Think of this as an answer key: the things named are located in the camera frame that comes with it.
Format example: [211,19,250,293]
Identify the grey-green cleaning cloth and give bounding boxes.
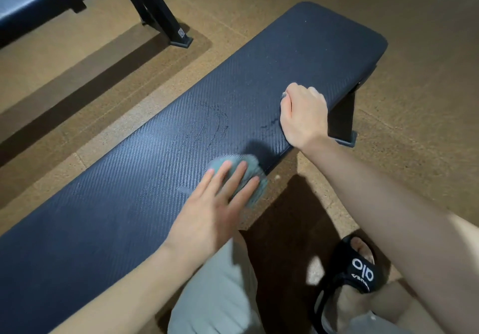
[208,154,268,209]

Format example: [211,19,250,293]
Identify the light grey shorts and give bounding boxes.
[168,232,264,334]

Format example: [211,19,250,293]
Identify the person's left forearm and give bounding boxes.
[50,238,204,334]

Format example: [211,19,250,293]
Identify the person's right forearm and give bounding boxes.
[296,132,479,334]

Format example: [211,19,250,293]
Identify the person's right hand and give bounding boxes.
[279,82,330,151]

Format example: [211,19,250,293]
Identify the black slide sandal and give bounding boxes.
[311,234,387,334]

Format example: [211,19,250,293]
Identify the person's left hand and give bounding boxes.
[162,160,261,271]

